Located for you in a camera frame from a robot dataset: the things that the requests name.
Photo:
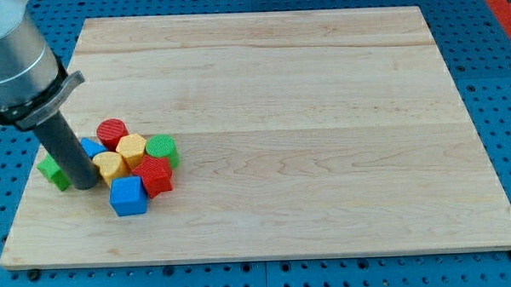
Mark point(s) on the red cylinder block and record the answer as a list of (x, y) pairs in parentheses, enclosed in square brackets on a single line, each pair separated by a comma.
[(110, 132)]

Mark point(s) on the blue flat block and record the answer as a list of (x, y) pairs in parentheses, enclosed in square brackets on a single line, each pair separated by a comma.
[(91, 147)]

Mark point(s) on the yellow hexagon block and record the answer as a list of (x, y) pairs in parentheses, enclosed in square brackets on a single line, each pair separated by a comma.
[(132, 149)]

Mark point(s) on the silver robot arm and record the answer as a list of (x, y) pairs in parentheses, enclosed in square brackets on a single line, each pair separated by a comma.
[(33, 81)]

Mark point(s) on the light wooden board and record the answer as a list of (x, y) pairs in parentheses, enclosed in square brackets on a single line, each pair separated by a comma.
[(335, 133)]

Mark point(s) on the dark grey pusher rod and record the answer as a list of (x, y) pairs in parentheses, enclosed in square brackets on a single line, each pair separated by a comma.
[(65, 148)]

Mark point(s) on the blue cube block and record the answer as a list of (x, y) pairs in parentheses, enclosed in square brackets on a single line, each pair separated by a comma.
[(128, 196)]

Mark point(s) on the red star block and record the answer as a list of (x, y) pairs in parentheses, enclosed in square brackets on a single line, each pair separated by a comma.
[(156, 175)]

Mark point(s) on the green cylinder block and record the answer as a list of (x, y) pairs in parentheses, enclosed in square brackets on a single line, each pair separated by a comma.
[(163, 146)]

